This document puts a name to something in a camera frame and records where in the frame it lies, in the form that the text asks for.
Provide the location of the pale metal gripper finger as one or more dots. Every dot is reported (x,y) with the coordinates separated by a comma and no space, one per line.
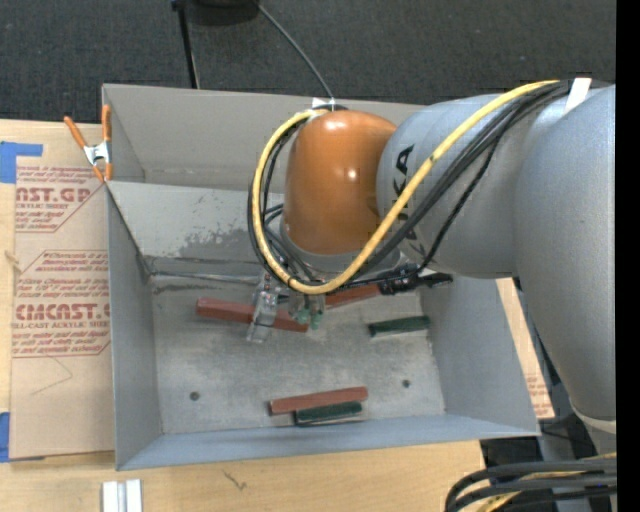
(257,332)
(266,300)

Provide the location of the red-brown flat block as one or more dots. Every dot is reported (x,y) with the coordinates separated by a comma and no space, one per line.
(350,295)
(222,310)
(320,399)

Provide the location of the grey metal bin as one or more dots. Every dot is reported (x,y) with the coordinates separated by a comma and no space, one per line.
(300,360)

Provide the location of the dark green flat block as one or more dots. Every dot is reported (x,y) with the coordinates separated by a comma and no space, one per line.
(327,413)
(400,325)

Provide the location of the brown cardboard board, red print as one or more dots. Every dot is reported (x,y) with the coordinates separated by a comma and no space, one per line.
(60,390)

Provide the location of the black cylinder on white bracket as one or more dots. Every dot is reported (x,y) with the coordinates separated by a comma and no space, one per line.
(397,282)

